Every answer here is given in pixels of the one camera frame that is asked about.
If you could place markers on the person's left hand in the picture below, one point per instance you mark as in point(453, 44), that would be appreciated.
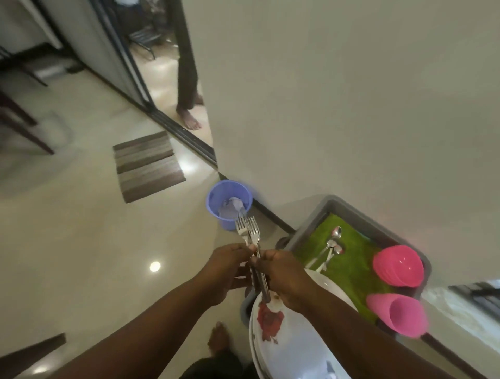
point(226, 273)

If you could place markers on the stack of pink bowls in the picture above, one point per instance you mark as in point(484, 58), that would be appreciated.
point(398, 265)

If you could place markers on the person's right hand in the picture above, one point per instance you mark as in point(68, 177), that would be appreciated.
point(289, 277)

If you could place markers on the person's right forearm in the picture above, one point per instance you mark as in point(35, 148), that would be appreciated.
point(371, 343)

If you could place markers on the stack of floral plates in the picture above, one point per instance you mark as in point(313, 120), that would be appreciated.
point(297, 343)

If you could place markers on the grey striped doormat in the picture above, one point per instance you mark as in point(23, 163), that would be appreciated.
point(148, 168)

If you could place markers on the blue waste bin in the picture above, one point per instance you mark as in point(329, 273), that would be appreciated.
point(218, 191)

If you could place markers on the green cloth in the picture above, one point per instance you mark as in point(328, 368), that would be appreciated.
point(351, 265)

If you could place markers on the black barred window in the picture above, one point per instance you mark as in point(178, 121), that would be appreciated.
point(480, 296)

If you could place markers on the crumpled white paper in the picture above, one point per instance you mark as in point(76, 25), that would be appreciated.
point(232, 209)

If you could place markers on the stack of pink cups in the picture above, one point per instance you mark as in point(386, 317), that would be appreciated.
point(402, 316)

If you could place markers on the black plant stand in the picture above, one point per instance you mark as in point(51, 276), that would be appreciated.
point(146, 37)

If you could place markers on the grey plastic tray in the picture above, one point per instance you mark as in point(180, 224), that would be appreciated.
point(351, 211)

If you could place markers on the person's left foot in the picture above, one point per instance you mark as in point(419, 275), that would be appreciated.
point(218, 337)

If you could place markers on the person's left forearm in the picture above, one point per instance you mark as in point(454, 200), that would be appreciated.
point(136, 339)

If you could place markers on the person's dark clothing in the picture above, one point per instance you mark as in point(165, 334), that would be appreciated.
point(218, 369)

